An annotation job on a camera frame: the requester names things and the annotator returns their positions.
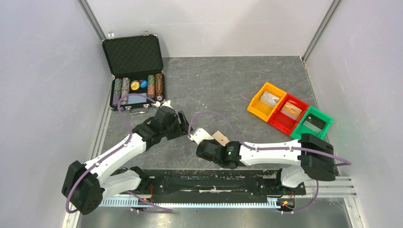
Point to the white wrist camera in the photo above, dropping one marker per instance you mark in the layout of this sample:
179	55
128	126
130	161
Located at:
165	103
199	135

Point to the grey purple chip stack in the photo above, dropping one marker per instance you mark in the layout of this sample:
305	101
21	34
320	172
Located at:
125	90

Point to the left aluminium frame post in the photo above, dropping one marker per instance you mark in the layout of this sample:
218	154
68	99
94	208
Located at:
92	19

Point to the brown orange chip stack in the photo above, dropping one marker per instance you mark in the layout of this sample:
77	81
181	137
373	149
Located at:
159	87

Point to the green plastic bin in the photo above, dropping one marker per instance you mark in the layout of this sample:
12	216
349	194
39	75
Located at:
300	128

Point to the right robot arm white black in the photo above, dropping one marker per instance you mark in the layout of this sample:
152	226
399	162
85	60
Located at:
307	158

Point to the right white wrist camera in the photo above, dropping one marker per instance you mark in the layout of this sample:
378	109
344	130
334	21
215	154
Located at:
199	135

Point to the yellow dealer button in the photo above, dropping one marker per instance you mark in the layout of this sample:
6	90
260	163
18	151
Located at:
135	85

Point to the card deck in yellow bin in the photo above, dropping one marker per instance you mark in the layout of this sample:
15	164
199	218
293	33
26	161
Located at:
269	99

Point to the white slotted cable duct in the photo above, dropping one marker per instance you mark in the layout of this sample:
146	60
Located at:
123	201

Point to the green purple chip stack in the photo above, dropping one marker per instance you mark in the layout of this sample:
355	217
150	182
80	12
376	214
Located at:
117	91

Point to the card deck in green bin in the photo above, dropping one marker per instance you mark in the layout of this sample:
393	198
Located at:
314	123

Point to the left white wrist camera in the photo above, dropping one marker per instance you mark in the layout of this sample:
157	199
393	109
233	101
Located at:
165	103

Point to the card deck in red bin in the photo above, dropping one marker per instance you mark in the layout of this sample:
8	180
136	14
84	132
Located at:
291	110

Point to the red plastic bin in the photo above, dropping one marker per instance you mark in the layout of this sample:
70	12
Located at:
281	121

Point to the black poker chip case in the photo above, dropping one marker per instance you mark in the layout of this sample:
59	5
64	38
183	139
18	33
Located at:
135	57

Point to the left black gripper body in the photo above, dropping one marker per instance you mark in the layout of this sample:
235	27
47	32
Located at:
174	130

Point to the blue dealer button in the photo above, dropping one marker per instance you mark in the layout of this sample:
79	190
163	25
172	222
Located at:
144	84

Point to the yellow plastic bin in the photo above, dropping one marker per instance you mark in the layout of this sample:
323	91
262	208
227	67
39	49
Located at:
261	110

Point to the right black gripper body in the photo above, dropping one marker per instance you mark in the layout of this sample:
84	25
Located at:
212	141

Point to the right aluminium frame post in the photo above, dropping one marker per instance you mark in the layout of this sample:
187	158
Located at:
320	30

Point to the green orange chip stack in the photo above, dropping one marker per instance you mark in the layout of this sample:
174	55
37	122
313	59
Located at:
151	86

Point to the beige leather card holder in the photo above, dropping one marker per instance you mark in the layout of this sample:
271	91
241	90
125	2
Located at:
221	138

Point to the blue playing card deck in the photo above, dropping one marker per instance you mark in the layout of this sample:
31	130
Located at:
136	99

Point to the aluminium frame post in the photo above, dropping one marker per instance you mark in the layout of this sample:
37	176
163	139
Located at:
92	19
320	30

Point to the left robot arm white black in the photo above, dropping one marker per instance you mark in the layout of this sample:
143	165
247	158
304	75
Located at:
87	184

